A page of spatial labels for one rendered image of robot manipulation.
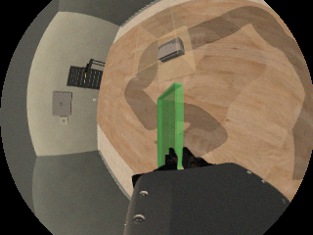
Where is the green rectangular lid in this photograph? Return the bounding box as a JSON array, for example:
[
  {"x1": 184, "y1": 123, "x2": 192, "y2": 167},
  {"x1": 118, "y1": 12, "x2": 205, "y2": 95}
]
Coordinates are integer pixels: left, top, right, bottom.
[{"x1": 157, "y1": 82, "x2": 184, "y2": 169}]

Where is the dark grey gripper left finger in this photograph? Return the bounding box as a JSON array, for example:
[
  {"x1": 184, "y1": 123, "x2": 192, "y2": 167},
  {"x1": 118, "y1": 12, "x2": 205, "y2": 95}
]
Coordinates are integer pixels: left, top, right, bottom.
[{"x1": 132, "y1": 148, "x2": 178, "y2": 189}]

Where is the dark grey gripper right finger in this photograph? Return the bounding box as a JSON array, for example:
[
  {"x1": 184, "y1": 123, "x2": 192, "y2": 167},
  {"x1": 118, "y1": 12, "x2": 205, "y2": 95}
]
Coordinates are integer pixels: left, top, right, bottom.
[{"x1": 182, "y1": 147, "x2": 215, "y2": 169}]

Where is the clear glass box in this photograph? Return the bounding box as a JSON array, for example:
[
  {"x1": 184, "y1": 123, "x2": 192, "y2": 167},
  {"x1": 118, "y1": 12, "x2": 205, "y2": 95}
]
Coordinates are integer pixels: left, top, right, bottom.
[{"x1": 133, "y1": 5, "x2": 197, "y2": 84}]

